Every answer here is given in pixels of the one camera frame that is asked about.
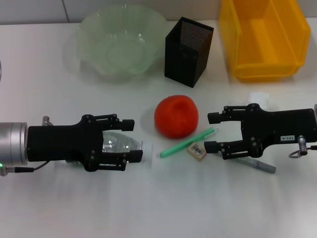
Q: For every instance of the orange fruit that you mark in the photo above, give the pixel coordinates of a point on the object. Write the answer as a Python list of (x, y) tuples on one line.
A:
[(175, 116)]

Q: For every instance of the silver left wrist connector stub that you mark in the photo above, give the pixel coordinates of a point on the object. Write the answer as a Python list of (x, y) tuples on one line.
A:
[(46, 121)]

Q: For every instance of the black mesh pen holder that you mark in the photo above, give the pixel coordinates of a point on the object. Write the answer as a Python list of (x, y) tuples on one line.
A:
[(183, 62)]

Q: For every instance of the white paper ball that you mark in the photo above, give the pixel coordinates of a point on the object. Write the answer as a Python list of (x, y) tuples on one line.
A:
[(260, 98)]

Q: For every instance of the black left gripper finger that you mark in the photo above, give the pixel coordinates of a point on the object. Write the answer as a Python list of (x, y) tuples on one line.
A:
[(123, 124), (135, 156)]

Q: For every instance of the grey marker pen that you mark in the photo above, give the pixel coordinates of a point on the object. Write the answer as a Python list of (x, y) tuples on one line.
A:
[(260, 165)]

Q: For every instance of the clear glass fruit bowl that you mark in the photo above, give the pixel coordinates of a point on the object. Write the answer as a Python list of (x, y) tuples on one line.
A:
[(119, 49)]

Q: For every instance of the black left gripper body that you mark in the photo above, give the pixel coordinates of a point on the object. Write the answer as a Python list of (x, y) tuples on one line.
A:
[(62, 143)]

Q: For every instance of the yellow plastic bin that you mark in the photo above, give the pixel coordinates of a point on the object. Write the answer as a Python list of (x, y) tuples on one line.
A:
[(270, 57)]

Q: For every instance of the clear water bottle green label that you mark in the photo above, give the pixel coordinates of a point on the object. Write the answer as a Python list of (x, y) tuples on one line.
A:
[(116, 142)]

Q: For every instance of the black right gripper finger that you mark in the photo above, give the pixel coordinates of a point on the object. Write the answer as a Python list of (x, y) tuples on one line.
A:
[(213, 147), (214, 117)]

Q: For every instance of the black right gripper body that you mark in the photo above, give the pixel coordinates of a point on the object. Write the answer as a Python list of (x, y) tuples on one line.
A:
[(267, 129)]

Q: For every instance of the green pen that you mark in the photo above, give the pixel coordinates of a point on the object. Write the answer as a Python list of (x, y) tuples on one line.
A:
[(178, 146)]

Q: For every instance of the beige eraser with barcode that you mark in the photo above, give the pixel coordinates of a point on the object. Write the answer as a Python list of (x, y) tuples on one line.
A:
[(196, 150)]

